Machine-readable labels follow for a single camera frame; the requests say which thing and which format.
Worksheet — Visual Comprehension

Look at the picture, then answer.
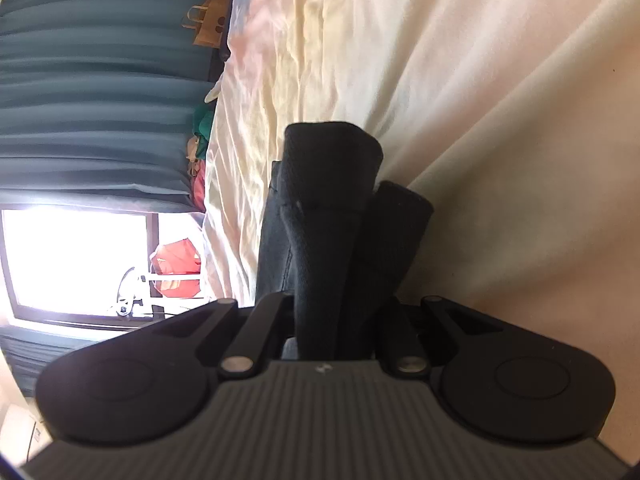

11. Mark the black pants garment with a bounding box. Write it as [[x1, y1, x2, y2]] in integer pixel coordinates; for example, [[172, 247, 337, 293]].
[[255, 122, 434, 361]]

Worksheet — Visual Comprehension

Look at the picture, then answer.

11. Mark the pastel bed sheet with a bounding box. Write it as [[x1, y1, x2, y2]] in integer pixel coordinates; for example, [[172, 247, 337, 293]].
[[205, 0, 639, 462]]

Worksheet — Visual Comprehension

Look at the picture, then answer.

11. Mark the red cloth bag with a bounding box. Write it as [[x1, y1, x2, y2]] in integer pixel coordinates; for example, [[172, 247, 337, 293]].
[[151, 238, 201, 299]]

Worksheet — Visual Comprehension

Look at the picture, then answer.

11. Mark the left teal curtain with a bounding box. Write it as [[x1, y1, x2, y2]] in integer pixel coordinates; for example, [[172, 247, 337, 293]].
[[1, 320, 124, 398]]

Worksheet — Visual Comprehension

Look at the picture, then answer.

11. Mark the brown paper bag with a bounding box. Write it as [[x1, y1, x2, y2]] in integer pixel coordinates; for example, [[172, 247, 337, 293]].
[[181, 0, 231, 49]]

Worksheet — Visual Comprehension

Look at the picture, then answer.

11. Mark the right teal curtain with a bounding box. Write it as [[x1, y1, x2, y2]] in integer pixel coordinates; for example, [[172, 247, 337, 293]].
[[1, 0, 210, 212]]

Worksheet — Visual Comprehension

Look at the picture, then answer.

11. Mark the green clothing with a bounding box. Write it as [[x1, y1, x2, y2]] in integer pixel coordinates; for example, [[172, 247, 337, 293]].
[[192, 102, 216, 160]]

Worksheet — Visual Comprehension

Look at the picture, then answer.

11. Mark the black framed window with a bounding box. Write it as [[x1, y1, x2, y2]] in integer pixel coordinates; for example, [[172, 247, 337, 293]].
[[1, 206, 165, 330]]

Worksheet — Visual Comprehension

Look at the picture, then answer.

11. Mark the teal curtain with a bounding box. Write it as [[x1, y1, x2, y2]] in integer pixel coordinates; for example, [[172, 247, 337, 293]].
[[1, 0, 210, 212], [1, 320, 124, 398]]

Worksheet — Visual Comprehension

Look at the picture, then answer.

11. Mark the pink clothing pile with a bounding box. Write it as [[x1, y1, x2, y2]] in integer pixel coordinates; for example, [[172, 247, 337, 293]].
[[190, 159, 206, 212]]

